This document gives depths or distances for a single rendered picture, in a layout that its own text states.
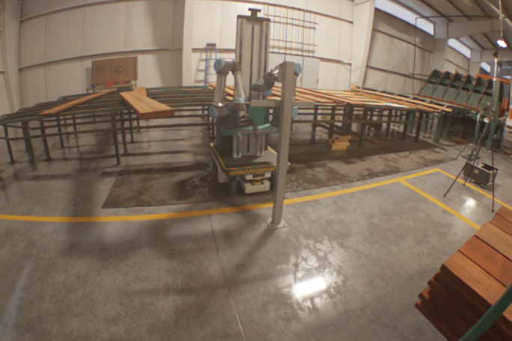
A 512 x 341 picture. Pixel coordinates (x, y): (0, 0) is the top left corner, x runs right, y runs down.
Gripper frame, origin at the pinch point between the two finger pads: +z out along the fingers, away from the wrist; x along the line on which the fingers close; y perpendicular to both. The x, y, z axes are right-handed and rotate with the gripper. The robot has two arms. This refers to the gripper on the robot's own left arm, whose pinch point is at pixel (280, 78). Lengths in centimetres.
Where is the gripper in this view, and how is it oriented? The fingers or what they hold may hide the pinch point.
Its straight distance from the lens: 175.1
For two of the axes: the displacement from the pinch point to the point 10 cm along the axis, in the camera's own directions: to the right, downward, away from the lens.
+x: 8.9, 2.3, 3.8
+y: 3.3, -9.2, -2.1
